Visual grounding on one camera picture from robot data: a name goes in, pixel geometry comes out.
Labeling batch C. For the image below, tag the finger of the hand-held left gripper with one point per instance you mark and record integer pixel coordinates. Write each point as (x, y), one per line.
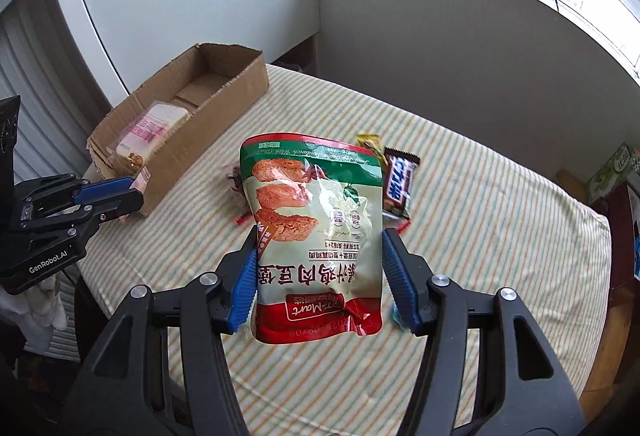
(102, 191)
(120, 206)

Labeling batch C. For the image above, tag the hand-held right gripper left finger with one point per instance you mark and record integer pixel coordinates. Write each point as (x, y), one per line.
(245, 287)

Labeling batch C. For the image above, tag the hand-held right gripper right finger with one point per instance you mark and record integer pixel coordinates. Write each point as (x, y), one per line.
(400, 283)

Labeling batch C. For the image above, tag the sandwich bread packet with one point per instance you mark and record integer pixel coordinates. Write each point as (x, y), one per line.
(150, 126)

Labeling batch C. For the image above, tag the large green red snack pouch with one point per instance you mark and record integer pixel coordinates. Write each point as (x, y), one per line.
(310, 216)

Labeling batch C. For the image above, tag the brown chocolate bar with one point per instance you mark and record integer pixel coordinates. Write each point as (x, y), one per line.
(400, 181)

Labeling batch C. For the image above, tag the cardboard box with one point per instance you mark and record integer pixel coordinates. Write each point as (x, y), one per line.
(220, 116)

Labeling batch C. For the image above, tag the yellow candy packet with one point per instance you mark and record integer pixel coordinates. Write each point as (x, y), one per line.
(369, 144)

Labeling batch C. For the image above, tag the white cloth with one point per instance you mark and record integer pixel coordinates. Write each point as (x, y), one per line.
(42, 316)

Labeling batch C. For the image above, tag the striped tablecloth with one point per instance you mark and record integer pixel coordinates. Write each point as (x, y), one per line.
(475, 216)

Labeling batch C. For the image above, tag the white ribbed panel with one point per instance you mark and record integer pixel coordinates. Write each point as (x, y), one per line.
(40, 66)

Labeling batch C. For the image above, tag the wooden furniture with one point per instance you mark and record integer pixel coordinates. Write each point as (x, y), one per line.
(610, 341)

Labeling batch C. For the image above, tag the green printed carton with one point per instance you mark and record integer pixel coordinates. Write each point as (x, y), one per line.
(615, 171)

